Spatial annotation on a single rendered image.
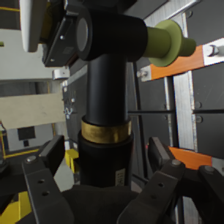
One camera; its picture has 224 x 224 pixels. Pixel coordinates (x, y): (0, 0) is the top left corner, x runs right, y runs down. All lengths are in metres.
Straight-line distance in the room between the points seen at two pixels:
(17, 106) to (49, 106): 0.76
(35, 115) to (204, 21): 4.40
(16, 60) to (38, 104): 1.18
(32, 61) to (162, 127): 4.43
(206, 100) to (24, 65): 4.47
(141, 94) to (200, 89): 0.12
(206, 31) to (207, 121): 0.11
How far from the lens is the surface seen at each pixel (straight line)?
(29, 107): 4.51
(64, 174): 4.67
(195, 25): 0.26
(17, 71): 4.55
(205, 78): 0.24
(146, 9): 0.35
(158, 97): 0.29
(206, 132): 0.25
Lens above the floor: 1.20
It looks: 28 degrees down
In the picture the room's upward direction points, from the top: 98 degrees counter-clockwise
